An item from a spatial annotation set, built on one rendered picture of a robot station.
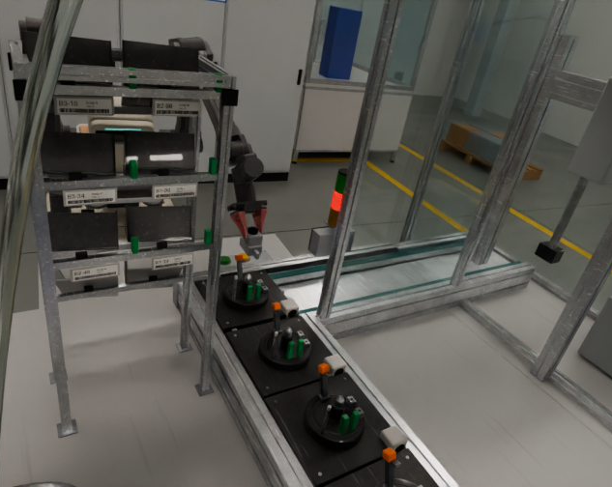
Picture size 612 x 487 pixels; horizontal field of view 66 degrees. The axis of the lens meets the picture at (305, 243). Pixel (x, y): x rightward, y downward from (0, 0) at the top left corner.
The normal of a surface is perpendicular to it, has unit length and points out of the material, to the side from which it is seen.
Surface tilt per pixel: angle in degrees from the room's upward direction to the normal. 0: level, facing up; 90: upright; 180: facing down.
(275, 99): 90
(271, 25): 90
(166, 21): 90
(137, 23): 90
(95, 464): 0
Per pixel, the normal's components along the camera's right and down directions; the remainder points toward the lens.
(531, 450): 0.16, -0.86
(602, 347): -0.85, 0.12
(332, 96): 0.44, 0.50
